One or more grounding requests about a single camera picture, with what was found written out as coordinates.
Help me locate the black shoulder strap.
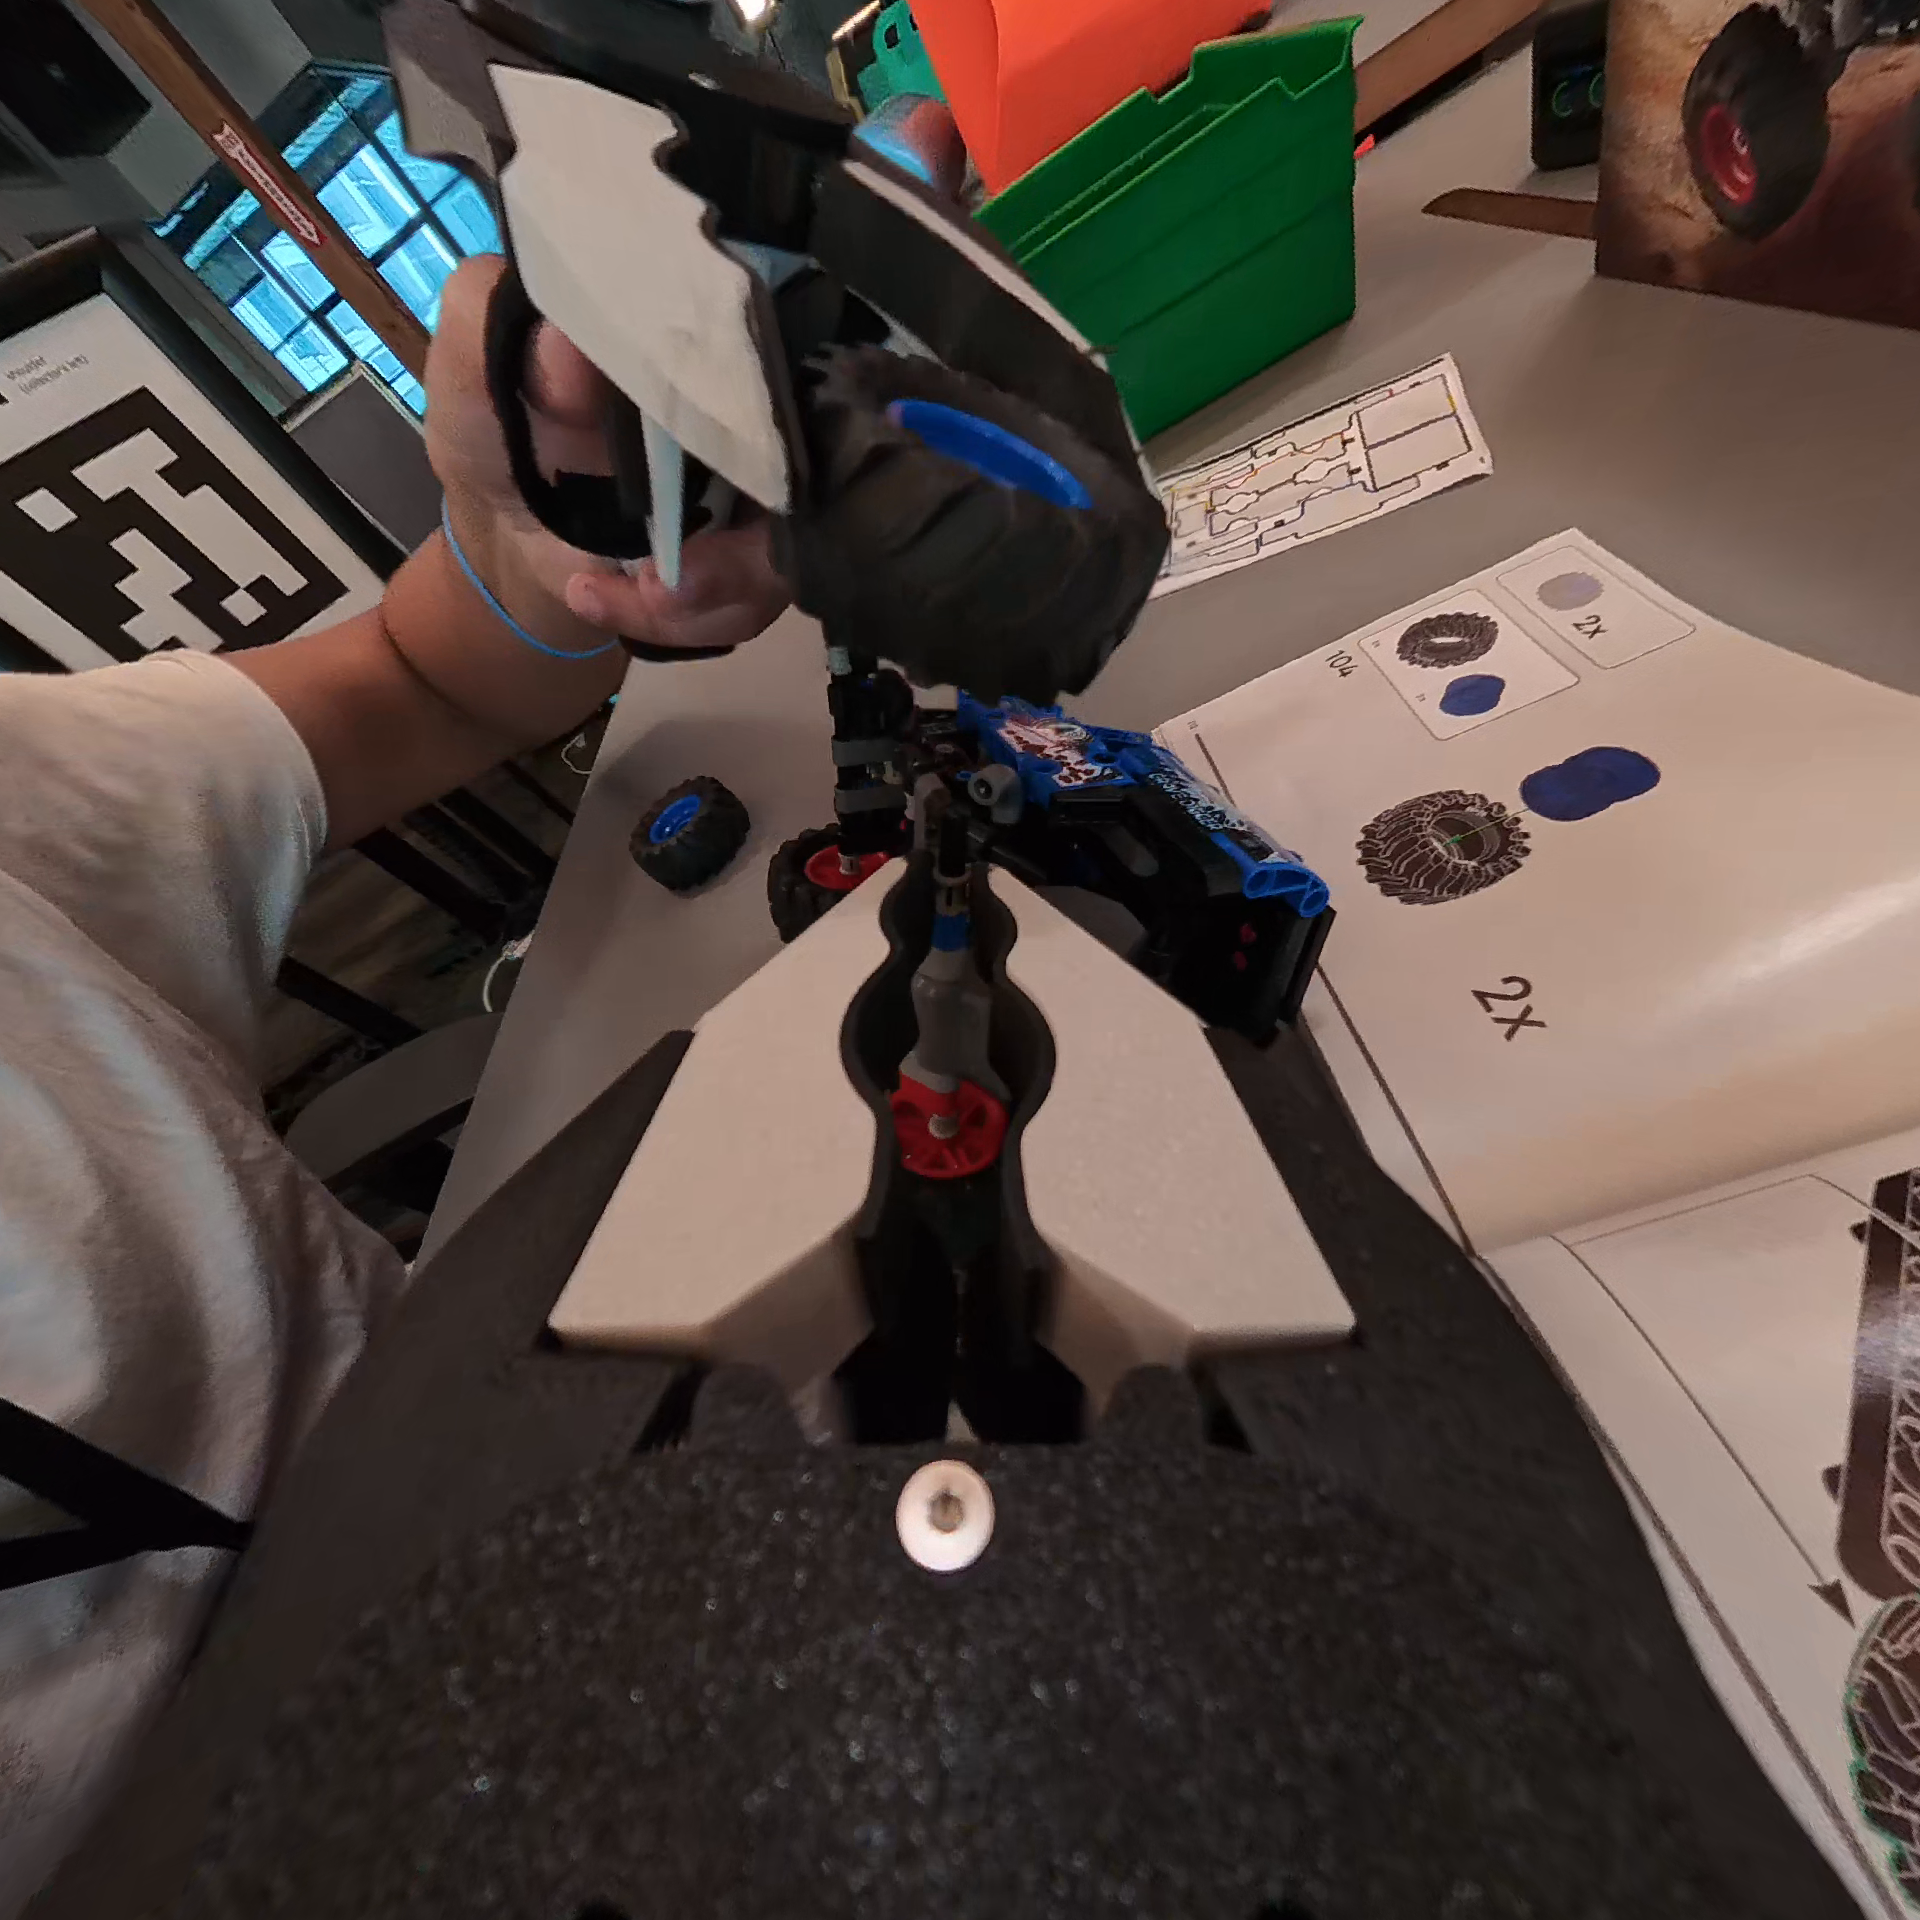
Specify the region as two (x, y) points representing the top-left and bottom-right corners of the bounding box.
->
(0, 1401), (253, 1595)

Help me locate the person's torso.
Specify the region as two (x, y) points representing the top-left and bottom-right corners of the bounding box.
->
(0, 649), (409, 1920)

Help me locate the lego set box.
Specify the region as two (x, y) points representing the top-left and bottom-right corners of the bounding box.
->
(1593, 0), (1920, 329)

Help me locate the person's left hand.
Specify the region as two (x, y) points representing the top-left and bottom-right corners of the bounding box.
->
(424, 255), (799, 662)

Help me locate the blue lego monster truck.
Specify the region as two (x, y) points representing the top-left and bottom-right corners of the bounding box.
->
(769, 638), (1337, 1203)

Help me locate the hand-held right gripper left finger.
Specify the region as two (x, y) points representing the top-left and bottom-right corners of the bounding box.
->
(546, 855), (911, 1444)

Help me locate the window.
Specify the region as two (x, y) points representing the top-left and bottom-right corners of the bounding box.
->
(152, 59), (506, 417)

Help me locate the person's left forearm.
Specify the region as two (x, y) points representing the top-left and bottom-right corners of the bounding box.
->
(224, 516), (634, 872)

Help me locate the green plastic bin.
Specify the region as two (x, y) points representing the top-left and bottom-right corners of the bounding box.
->
(977, 19), (1365, 448)

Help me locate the green plastic crate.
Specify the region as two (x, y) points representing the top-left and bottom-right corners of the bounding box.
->
(829, 0), (963, 119)

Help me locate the black white marker board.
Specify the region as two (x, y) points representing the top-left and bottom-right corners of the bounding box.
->
(0, 292), (388, 677)

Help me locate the blue wristband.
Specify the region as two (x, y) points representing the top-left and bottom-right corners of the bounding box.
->
(439, 502), (624, 662)

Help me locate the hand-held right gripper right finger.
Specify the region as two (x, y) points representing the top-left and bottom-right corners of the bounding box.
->
(977, 864), (1360, 1443)

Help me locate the lego instruction booklet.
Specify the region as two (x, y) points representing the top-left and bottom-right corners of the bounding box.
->
(1155, 527), (1920, 1920)

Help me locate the white sticker sheet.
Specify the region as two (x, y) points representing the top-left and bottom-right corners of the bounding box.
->
(1148, 355), (1497, 601)

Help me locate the black timer device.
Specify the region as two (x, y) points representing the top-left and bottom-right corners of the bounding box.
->
(1529, 0), (1613, 173)

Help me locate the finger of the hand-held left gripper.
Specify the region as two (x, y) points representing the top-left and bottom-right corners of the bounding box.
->
(488, 63), (826, 513)
(816, 147), (1155, 454)

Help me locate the blue rim lego wheel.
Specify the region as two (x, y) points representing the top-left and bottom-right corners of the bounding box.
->
(632, 774), (753, 896)
(778, 343), (1175, 704)

